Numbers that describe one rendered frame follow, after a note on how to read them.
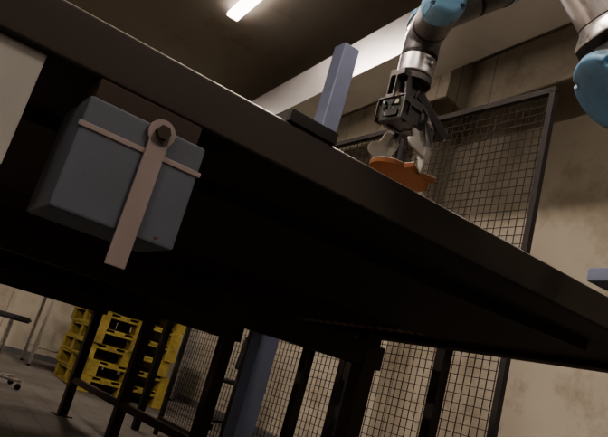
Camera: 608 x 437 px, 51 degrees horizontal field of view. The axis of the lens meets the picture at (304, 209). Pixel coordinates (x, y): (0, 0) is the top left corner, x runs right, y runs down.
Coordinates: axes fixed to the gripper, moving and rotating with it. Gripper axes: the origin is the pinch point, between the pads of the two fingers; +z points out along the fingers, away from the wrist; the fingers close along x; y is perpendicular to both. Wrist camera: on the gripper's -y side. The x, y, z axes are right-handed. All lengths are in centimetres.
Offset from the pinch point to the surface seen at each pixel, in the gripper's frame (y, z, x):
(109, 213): 63, 32, 20
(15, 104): 74, 25, 16
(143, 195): 60, 30, 21
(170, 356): -302, 50, -546
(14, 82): 75, 23, 16
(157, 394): -301, 93, -547
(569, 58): -337, -255, -155
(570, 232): -328, -103, -129
